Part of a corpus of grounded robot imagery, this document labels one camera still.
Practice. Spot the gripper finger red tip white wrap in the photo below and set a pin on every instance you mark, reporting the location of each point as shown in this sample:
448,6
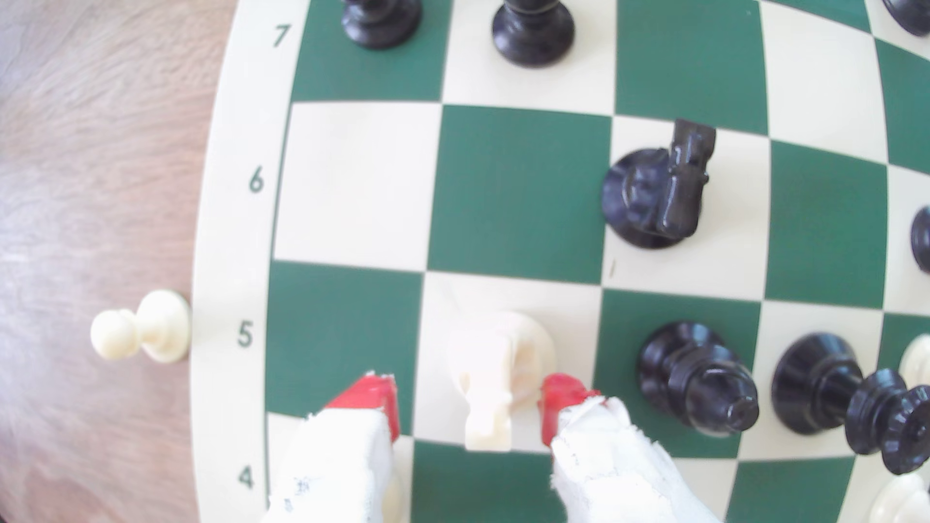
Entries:
334,472
617,472

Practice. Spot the white chess knight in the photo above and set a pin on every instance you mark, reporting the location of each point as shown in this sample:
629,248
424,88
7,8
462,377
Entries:
498,370

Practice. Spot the black chess pawn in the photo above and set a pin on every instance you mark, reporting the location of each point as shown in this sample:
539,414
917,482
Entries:
381,22
532,36
697,381

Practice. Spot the black chess queen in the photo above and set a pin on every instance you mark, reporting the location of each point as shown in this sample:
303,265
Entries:
821,385

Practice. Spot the white chess pawn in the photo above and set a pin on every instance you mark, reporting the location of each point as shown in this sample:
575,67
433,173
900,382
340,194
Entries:
152,327

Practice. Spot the black chess knight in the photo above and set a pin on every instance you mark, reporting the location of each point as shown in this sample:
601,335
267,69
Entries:
657,192

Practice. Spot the white chess piece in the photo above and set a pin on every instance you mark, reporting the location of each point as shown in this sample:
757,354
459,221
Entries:
919,359
901,503

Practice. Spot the green and cream chess mat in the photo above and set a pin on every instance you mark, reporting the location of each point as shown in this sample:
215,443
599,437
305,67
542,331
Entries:
516,189

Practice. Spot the black chess piece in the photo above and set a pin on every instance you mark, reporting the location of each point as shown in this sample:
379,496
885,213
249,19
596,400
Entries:
923,240
912,13

